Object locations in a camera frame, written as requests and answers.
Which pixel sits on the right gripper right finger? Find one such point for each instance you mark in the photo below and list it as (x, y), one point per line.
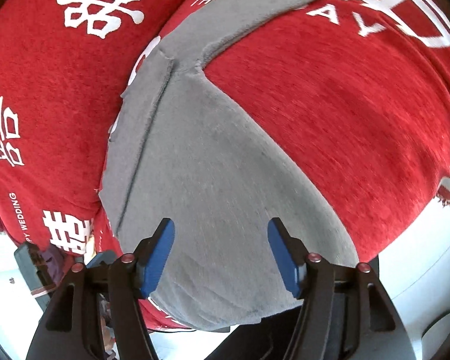
(383, 335)

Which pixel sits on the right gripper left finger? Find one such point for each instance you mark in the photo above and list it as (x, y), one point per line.
(70, 328)

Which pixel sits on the grey knit sweater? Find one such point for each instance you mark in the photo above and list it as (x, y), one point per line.
(185, 150)

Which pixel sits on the red wedding quilt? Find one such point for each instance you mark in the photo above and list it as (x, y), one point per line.
(355, 92)

